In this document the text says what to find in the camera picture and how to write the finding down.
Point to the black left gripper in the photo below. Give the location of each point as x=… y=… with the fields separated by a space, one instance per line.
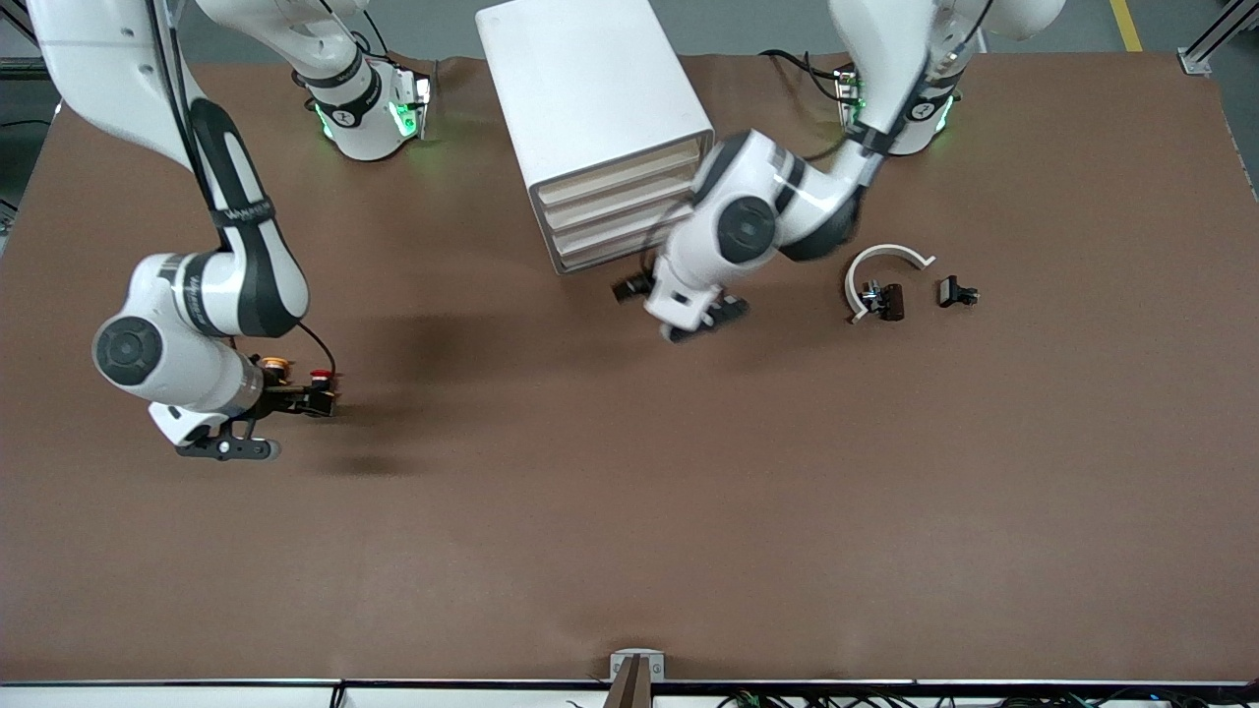
x=632 y=288

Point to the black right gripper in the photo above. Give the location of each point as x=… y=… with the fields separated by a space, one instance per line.
x=286 y=396

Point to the red emergency stop button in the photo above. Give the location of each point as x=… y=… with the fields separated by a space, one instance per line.
x=320 y=375

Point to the white plastic drawer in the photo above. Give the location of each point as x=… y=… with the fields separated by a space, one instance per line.
x=605 y=254

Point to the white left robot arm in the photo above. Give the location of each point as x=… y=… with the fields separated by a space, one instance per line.
x=748 y=187

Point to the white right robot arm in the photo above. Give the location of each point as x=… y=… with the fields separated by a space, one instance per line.
x=167 y=369

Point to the brown table mat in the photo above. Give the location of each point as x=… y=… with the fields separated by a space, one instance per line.
x=629 y=492

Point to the white plastic tray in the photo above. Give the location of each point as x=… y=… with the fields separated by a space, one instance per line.
x=590 y=88

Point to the small black earcup piece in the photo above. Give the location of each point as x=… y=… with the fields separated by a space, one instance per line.
x=952 y=291

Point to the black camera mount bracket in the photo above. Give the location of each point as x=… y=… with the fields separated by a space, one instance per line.
x=730 y=313
x=202 y=447

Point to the grey metal bracket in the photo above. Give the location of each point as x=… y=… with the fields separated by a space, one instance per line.
x=622 y=657

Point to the brown post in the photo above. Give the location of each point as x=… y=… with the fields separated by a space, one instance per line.
x=629 y=688

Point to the aluminium frame profile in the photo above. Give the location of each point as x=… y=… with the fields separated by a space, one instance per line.
x=1215 y=34

